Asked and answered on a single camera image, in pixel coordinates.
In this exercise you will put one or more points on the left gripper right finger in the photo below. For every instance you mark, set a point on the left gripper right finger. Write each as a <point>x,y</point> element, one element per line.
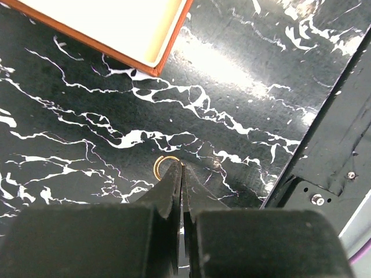
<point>245,242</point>

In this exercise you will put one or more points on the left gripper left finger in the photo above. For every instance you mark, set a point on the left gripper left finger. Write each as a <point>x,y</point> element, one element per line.
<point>139,239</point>

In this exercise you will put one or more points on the brown open jewelry box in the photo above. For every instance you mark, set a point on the brown open jewelry box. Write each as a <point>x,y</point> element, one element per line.
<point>139,34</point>

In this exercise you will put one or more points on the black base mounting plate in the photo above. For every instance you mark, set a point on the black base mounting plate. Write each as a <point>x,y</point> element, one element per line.
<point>330,170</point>

